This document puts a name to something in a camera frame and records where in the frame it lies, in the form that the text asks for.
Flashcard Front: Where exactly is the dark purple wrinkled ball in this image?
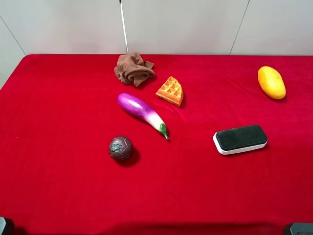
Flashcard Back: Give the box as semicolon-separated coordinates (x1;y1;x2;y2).
109;136;133;161

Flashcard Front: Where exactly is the yellow orange mango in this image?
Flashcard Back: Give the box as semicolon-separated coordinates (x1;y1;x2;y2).
257;66;286;99

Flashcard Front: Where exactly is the black white board eraser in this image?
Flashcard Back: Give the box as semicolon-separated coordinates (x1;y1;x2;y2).
213;125;268;155

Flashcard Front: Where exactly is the white metal pole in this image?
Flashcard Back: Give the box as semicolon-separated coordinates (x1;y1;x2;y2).
119;0;129;54

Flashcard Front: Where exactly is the brown cloth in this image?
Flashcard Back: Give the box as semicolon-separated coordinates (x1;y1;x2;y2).
114;52;155;87

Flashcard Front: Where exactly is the orange waffle piece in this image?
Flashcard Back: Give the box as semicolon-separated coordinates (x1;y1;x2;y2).
156;76;184;107

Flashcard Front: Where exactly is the purple toy eggplant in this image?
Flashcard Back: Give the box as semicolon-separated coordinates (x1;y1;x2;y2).
117;93;169;140

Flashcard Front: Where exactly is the red tablecloth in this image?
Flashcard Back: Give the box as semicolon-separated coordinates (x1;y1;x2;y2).
0;55;313;235

